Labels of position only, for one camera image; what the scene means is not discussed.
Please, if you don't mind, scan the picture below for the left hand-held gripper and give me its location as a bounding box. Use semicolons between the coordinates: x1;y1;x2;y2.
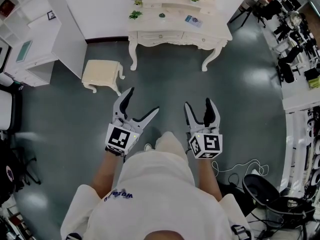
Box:
104;86;160;157

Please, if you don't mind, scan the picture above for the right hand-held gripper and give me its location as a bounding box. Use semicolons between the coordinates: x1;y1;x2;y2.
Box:
183;97;224;160

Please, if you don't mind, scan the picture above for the white dressing table drawer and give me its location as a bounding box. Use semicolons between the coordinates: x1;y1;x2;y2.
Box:
137;31;184;44
181;32;222;48

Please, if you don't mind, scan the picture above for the person's left forearm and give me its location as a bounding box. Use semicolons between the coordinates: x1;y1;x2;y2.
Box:
89;150;126;198

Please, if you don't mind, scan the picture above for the person's right forearm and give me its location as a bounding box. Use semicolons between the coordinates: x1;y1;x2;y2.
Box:
196;157;224;203

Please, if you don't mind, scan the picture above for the white ornate dressing table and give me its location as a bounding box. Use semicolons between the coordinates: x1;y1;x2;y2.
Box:
127;0;234;73

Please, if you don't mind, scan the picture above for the black open equipment case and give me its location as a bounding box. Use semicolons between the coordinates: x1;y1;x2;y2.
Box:
241;173;316;231

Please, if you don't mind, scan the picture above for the person's cream trouser leg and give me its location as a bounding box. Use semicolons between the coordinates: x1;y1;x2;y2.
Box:
153;130;190;165

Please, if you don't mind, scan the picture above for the cream upholstered stool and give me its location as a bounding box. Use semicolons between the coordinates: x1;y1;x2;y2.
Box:
81;59;126;97

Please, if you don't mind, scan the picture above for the person's white shirt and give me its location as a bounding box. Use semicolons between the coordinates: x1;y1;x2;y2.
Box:
59;149;254;240

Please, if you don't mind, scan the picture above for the blue and white card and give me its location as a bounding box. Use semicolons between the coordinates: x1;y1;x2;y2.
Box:
184;15;203;28

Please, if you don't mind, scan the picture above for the black tripod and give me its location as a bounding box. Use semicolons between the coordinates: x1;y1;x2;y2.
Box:
228;0;267;29

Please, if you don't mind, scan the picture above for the yellow green cloth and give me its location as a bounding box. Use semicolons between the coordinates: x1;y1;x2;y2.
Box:
307;75;320;89

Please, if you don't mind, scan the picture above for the white shelf unit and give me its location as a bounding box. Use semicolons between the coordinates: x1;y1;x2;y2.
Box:
0;0;88;88

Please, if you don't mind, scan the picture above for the teal book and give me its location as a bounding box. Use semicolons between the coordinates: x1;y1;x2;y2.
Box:
16;40;34;64

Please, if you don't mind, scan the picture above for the black and white chair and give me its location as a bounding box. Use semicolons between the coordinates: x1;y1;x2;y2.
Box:
0;83;24;136

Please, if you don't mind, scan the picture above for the dark red box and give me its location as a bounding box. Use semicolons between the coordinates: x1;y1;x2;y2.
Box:
0;0;15;18

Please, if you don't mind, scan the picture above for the white cable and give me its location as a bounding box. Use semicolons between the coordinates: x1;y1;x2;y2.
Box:
211;158;270;178

